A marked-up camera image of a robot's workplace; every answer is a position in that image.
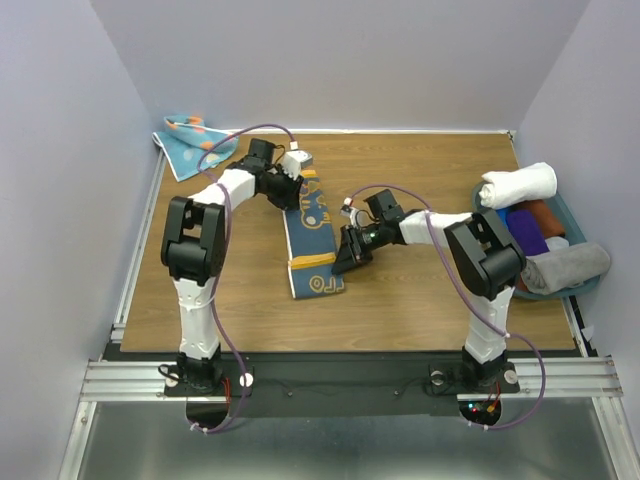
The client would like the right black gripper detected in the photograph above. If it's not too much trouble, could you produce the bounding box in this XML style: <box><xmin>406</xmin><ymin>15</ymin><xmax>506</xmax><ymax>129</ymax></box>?
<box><xmin>330</xmin><ymin>220</ymin><xmax>387</xmax><ymax>274</ymax></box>

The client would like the yellow and blue cartoon towel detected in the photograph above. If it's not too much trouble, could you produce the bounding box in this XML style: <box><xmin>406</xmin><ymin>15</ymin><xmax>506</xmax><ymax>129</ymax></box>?
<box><xmin>283</xmin><ymin>169</ymin><xmax>345</xmax><ymax>300</ymax></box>

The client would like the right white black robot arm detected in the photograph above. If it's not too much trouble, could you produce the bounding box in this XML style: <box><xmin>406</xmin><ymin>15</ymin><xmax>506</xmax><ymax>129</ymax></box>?
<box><xmin>332</xmin><ymin>189</ymin><xmax>525</xmax><ymax>390</ymax></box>

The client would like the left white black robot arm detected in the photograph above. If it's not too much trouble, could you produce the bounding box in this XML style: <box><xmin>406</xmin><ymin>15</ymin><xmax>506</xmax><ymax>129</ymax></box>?
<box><xmin>160</xmin><ymin>139</ymin><xmax>313</xmax><ymax>396</ymax></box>

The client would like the blue polka dot towel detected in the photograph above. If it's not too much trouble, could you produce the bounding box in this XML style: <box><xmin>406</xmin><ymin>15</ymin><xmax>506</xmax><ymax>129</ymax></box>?
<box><xmin>152</xmin><ymin>115</ymin><xmax>229</xmax><ymax>182</ymax></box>

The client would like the blue rolled towel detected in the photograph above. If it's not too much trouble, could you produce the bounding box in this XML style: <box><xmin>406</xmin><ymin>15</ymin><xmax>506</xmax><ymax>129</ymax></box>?
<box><xmin>496</xmin><ymin>208</ymin><xmax>510</xmax><ymax>227</ymax></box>

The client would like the purple rolled towel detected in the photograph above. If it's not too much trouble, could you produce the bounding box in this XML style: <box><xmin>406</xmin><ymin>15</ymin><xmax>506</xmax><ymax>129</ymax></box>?
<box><xmin>506</xmin><ymin>210</ymin><xmax>549</xmax><ymax>256</ymax></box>

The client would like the brown rolled towel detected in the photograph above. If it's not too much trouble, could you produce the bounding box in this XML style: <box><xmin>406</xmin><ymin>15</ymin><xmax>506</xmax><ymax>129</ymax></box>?
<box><xmin>515</xmin><ymin>200</ymin><xmax>566</xmax><ymax>239</ymax></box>

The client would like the grey rolled towel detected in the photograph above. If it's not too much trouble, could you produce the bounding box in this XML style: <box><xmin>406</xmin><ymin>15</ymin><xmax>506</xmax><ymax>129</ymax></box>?
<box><xmin>521</xmin><ymin>242</ymin><xmax>611</xmax><ymax>295</ymax></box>

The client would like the white small rolled towel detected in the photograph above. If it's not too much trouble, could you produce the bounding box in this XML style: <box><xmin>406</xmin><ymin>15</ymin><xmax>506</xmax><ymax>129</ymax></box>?
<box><xmin>545</xmin><ymin>236</ymin><xmax>570</xmax><ymax>251</ymax></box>

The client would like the teal plastic basket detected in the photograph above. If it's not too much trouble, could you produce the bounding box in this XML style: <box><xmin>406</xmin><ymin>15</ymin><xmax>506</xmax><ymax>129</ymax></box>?
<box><xmin>471</xmin><ymin>181</ymin><xmax>600</xmax><ymax>301</ymax></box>

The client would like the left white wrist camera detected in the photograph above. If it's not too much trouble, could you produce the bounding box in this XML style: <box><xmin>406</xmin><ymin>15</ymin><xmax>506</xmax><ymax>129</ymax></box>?
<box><xmin>279</xmin><ymin>150</ymin><xmax>313</xmax><ymax>179</ymax></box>

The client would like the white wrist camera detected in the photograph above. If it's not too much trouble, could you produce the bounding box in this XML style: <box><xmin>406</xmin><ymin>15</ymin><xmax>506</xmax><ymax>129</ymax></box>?
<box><xmin>279</xmin><ymin>150</ymin><xmax>313</xmax><ymax>179</ymax></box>
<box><xmin>340</xmin><ymin>197</ymin><xmax>369</xmax><ymax>228</ymax></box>

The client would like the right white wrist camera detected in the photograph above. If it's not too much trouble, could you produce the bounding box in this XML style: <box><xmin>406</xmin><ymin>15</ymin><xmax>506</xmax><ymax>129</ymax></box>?
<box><xmin>340</xmin><ymin>197</ymin><xmax>369</xmax><ymax>228</ymax></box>

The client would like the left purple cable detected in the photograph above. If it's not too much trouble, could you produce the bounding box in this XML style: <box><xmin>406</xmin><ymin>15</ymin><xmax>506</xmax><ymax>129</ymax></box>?
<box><xmin>188</xmin><ymin>123</ymin><xmax>300</xmax><ymax>435</ymax></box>

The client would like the purple cable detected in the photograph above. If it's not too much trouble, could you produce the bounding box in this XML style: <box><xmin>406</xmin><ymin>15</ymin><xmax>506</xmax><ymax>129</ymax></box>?
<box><xmin>344</xmin><ymin>184</ymin><xmax>547</xmax><ymax>432</ymax></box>
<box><xmin>188</xmin><ymin>123</ymin><xmax>300</xmax><ymax>435</ymax></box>

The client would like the black mounting base plate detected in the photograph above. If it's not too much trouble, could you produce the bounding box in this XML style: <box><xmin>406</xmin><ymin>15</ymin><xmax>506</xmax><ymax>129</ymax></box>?
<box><xmin>83</xmin><ymin>352</ymin><xmax>519</xmax><ymax>426</ymax></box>

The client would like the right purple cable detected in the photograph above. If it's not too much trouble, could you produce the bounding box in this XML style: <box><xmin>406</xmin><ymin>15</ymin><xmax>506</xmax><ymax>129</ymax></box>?
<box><xmin>344</xmin><ymin>184</ymin><xmax>547</xmax><ymax>432</ymax></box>

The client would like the aluminium extrusion frame rail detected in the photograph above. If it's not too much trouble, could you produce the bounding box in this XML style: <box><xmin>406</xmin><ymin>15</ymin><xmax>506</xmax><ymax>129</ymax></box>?
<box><xmin>59</xmin><ymin>153</ymin><xmax>639</xmax><ymax>479</ymax></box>

